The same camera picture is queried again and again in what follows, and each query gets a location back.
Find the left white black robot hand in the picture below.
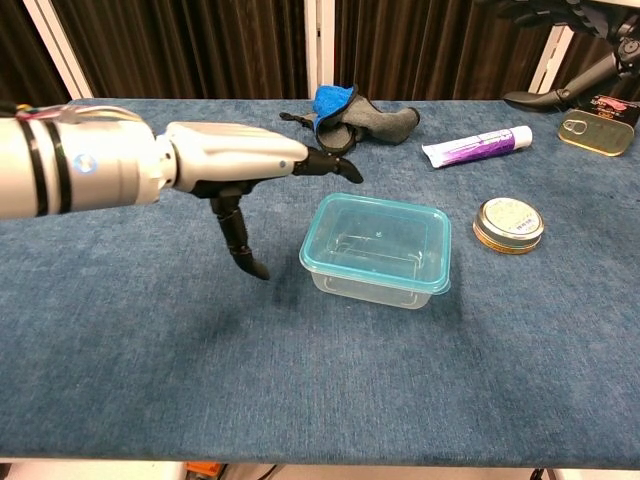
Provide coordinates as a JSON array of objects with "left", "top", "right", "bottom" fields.
[{"left": 159, "top": 121, "right": 365, "bottom": 281}]

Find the clear blue plastic container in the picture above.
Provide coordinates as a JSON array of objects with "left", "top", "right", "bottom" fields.
[{"left": 298, "top": 192, "right": 453, "bottom": 311}]

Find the dark pleated curtain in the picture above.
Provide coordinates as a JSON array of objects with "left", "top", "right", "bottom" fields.
[{"left": 0, "top": 0, "right": 640, "bottom": 104}]

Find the grey and blue eye mask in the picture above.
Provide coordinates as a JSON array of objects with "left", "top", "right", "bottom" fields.
[{"left": 279, "top": 83, "right": 421, "bottom": 154}]

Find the blue fabric table cover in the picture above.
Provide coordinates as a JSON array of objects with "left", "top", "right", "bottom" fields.
[{"left": 0, "top": 98, "right": 640, "bottom": 466}]

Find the white purple toothpaste tube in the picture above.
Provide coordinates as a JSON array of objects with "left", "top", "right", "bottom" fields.
[{"left": 421, "top": 125, "right": 534, "bottom": 170}]

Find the round gold metal tin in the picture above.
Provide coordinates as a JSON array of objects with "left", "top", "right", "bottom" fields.
[{"left": 472, "top": 197, "right": 545, "bottom": 255}]

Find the rectangular black gold food tin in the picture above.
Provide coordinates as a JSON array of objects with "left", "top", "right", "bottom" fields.
[{"left": 557, "top": 97, "right": 640, "bottom": 158}]

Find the white metal frame post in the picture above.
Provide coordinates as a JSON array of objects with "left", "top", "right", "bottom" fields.
[
  {"left": 303, "top": 0, "right": 335, "bottom": 100},
  {"left": 22, "top": 0, "right": 94, "bottom": 100},
  {"left": 527, "top": 23, "right": 574, "bottom": 95}
]

